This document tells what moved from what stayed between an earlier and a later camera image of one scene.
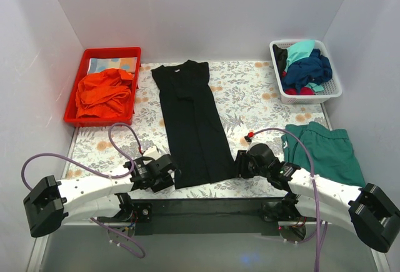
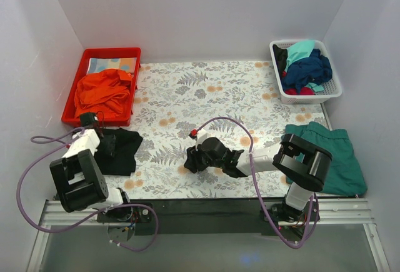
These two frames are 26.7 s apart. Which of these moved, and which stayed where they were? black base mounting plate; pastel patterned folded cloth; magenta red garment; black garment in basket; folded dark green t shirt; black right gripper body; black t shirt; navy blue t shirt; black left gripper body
Moved: black right gripper body; black t shirt; black left gripper body
Stayed: folded dark green t shirt; black base mounting plate; navy blue t shirt; magenta red garment; pastel patterned folded cloth; black garment in basket
